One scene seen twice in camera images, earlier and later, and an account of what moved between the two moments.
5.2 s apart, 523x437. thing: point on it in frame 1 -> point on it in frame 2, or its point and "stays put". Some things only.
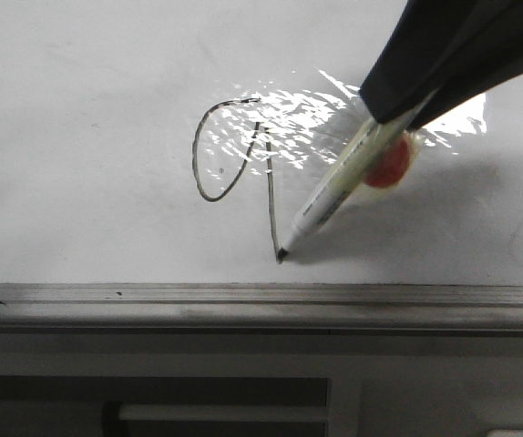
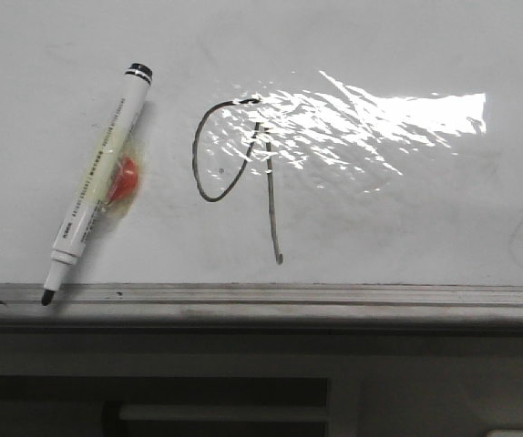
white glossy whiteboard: (182, 141) stays put
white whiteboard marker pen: (376, 139) -> (98, 173)
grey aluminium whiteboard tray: (261, 309) stays put
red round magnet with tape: (396, 164) -> (127, 184)
